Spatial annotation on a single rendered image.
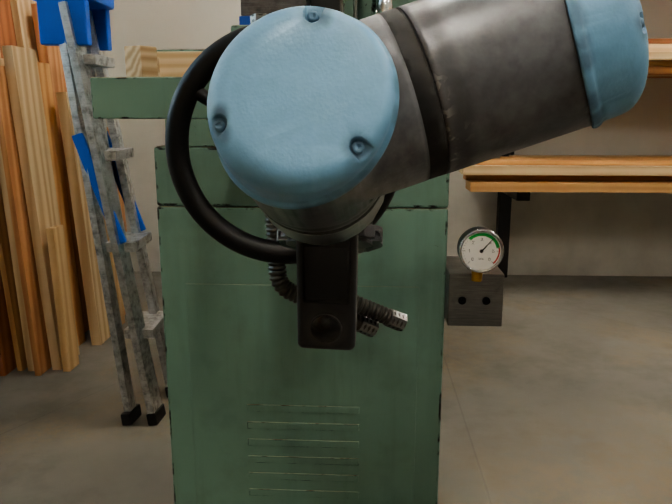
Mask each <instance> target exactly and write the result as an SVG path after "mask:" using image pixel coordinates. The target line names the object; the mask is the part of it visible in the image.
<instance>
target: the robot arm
mask: <svg viewBox="0 0 672 504"><path fill-rule="evenodd" d="M648 67H649V44H648V35H647V29H646V26H645V23H644V16H643V10H642V6H641V3H640V0H417V1H414V2H411V3H408V4H405V5H402V6H399V7H396V8H393V9H390V10H387V11H384V12H381V13H378V14H375V15H372V16H369V17H366V18H363V19H360V20H357V19H355V18H353V17H351V16H349V15H346V14H344V13H342V12H340V11H337V10H334V9H330V8H324V7H318V6H296V7H290V8H285V9H281V10H278V11H275V12H272V13H270V14H268V15H266V16H263V17H262V18H260V19H258V20H256V21H255V22H253V23H252V24H250V25H249V26H247V27H246V28H245V29H244V30H243V31H241V32H240V33H239V34H238V35H237V36H236V37H235V38H234V39H233V40H232V42H231V43H230V44H229V45H228V47H227V48H226V49H225V51H224V52H223V54H222V55H221V57H220V59H219V61H218V63H217V65H216V67H215V69H214V72H213V75H212V78H211V81H210V85H209V90H208V96H207V118H208V124H209V129H210V133H211V136H212V139H213V142H214V144H215V146H216V149H217V153H218V155H219V158H220V161H221V163H222V165H223V167H224V169H225V171H226V172H227V174H228V175H229V177H230V178H231V180H232V181H233V182H234V183H235V184H236V185H237V186H238V187H239V188H240V189H241V190H242V191H243V192H244V193H246V194H247V195H248V196H250V197H251V198H252V199H253V200H254V201H255V203H256V204H257V205H258V206H259V207H260V209H261V210H262V211H263V213H264V214H265V215H266V216H267V218H268V219H269V220H270V221H271V223H272V224H273V225H274V226H275V227H277V228H278V229H277V241H279V244H280V245H281V246H283V247H286V248H290V249H293V250H296V256H297V327H298V345H299V346H300V347H302V348H312V349H332V350H352V349H353V348H354V347H355V342H356V334H357V286H358V254H359V253H363V252H370V251H373V250H376V249H379V248H381V247H382V246H383V227H381V226H378V225H372V221H373V220H374V218H375V216H376V214H377V213H378V211H379V209H380V207H381V205H382V204H383V201H384V196H385V195H386V194H389V193H392V192H395V191H398V190H401V189H404V188H407V187H410V186H413V185H416V184H419V183H422V182H425V181H427V180H429V179H432V178H435V177H438V176H441V175H445V174H448V173H451V172H454V171H457V170H460V169H463V168H466V167H469V166H472V165H475V164H478V163H481V162H484V161H487V160H490V159H493V158H496V157H499V156H502V155H505V154H508V153H511V152H514V151H517V150H520V149H523V148H526V147H529V146H532V145H535V144H538V143H541V142H544V141H547V140H550V139H553V138H556V137H559V136H562V135H565V134H568V133H571V132H574V131H577V130H580V129H583V128H586V127H589V126H592V128H593V129H594V128H598V127H599V126H601V125H602V123H603V122H604V121H606V120H609V119H611V118H614V117H616V116H619V115H622V114H624V113H626V112H628V111H629V110H630V109H631V108H633V107H634V106H635V104H636V103H637V102H638V100H639V99H640V97H641V95H642V93H643V90H644V88H645V84H646V80H647V75H648Z"/></svg>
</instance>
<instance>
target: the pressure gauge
mask: <svg viewBox="0 0 672 504"><path fill-rule="evenodd" d="M493 238H494V239H493ZM492 239H493V240H492ZM491 240H492V241H491ZM490 241H491V242H490ZM489 242H490V244H489V245H488V246H487V247H486V248H485V249H484V247H485V246H486V245H487V244H488V243H489ZM480 249H482V250H483V249H484V250H483V253H480ZM457 252H458V255H459V257H460V260H461V262H462V264H463V265H464V266H465V267H466V268H467V269H469V270H470V271H471V280H472V281H474V282H481V281H482V276H483V273H486V272H489V271H491V270H493V269H495V268H496V267H497V266H498V265H499V264H500V262H501V261H502V259H503V256H504V245H503V242H502V240H501V238H500V237H499V236H498V235H497V234H496V233H494V232H493V231H492V230H490V229H488V228H486V227H481V226H478V227H472V228H470V229H468V230H466V231H465V232H464V233H463V234H462V235H461V237H460V238H459V240H458V244H457Z"/></svg>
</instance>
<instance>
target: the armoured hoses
mask: <svg viewBox="0 0 672 504"><path fill-rule="evenodd" d="M266 15H268V14H266V13H255V14H253V15H251V16H250V23H251V24H252V23H253V22H255V21H256V20H258V19H260V18H262V17H263V16H266ZM265 217H266V218H265V221H266V224H265V226H266V227H267V228H266V229H265V230H266V231H267V233H266V236H267V238H266V239H268V240H273V241H276V235H277V227H275V226H274V225H273V224H272V223H271V221H270V220H269V219H268V218H267V216H266V215H265ZM268 265H269V267H268V269H269V270H270V271H269V273H268V274H269V275H270V278H269V280H270V281H272V283H271V285H272V286H273V287H275V288H274V289H275V291H276V292H278V293H279V296H283V297H284V299H288V300H289V302H291V301H293V303H297V285H294V283H292V282H289V281H290V280H289V279H288V277H286V276H287V274H285V273H286V272H287V271H286V270H285V268H286V265H285V264H277V263H269V262H268ZM407 319H408V317H407V315H406V314H404V313H401V312H399V311H397V310H394V309H388V307H384V306H383V305H380V304H376V303H375V302H372V301H371V300H368V299H364V298H363V297H360V296H359V295H357V332H359V333H361V334H364V335H366V336H368V337H373V336H375V334H376V333H377V331H378V329H379V323H383V325H385V326H387V327H390V328H392V329H395V330H397V331H402V330H404V328H405V326H406V324H407V322H408V320H407Z"/></svg>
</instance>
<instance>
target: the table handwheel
mask: <svg viewBox="0 0 672 504"><path fill-rule="evenodd" d="M247 26H249V25H247ZM247 26H244V27H241V28H238V29H236V30H234V31H232V32H230V33H228V34H226V35H224V36H223V37H221V38H219V39H218V40H216V41H215V42H214V43H212V44H211V45H210V46H208V47H207V48H206V49H205V50H204V51H203V52H202V53H201V54H200V55H199V56H198V57H197V58H196V59H195V60H194V61H193V62H192V64H191V65H190V66H189V68H188V69H187V70H186V72H185V73H184V75H183V77H182V78H181V80H180V82H179V84H178V86H177V88H176V90H175V92H174V95H173V97H172V100H171V103H170V107H169V110H168V115H167V120H166V129H165V151H166V159H167V164H168V169H169V173H170V176H171V179H172V182H173V185H174V187H175V190H176V192H177V194H178V196H179V198H180V200H181V202H182V203H183V205H184V207H185V208H186V210H187V211H188V213H189V214H190V215H191V217H192V218H193V219H194V220H195V221H196V223H197V224H198V225H199V226H200V227H201V228H202V229H203V230H204V231H205V232H206V233H207V234H209V235H210V236H211V237H212V238H213V239H215V240H216V241H217V242H219V243H220V244H222V245H223V246H225V247H227V248H229V249H230V250H232V251H234V252H236V253H238V254H241V255H243V256H246V257H249V258H252V259H255V260H259V261H263V262H269V263H277V264H297V256H296V250H293V249H290V248H286V247H283V246H281V245H280V244H279V241H277V235H276V241H273V240H268V239H263V238H260V237H257V236H254V235H251V234H249V233H247V232H244V231H242V230H241V229H239V228H237V227H236V226H234V225H232V224H231V223H230V222H228V221H227V220H226V219H225V218H223V217H222V216H221V215H220V214H219V213H218V212H217V211H216V210H215V209H214V208H213V206H212V205H211V204H210V203H209V201H208V200H207V199H206V197H205V195H204V194H203V192H202V190H201V189H200V187H199V185H198V182H197V180H196V178H195V175H194V172H193V169H192V165H191V160H190V154H189V129H190V123H191V118H192V114H193V111H194V108H195V105H196V103H197V101H199V102H200V103H202V104H204V105H205V106H207V96H208V90H206V89H205V86H206V85H207V84H208V82H209V81H210V80H211V78H212V75H213V72H214V69H215V67H216V65H217V63H218V61H219V59H220V57H221V55H222V54H223V52H224V51H225V49H226V48H227V47H228V45H229V44H230V43H231V42H232V40H233V39H234V38H235V37H236V36H237V35H238V34H239V33H240V32H241V31H243V30H244V29H245V28H246V27H247ZM395 192H396V191H395ZM395 192H392V193H389V194H386V195H385V196H384V201H383V204H382V205H381V207H380V209H379V211H378V213H377V214H376V216H375V218H374V220H373V221H372V225H375V224H376V223H377V221H378V220H379V219H380V218H381V216H382V215H383V213H384V212H385V211H386V209H387V207H388V206H389V204H390V202H391V200H392V198H393V196H394V194H395Z"/></svg>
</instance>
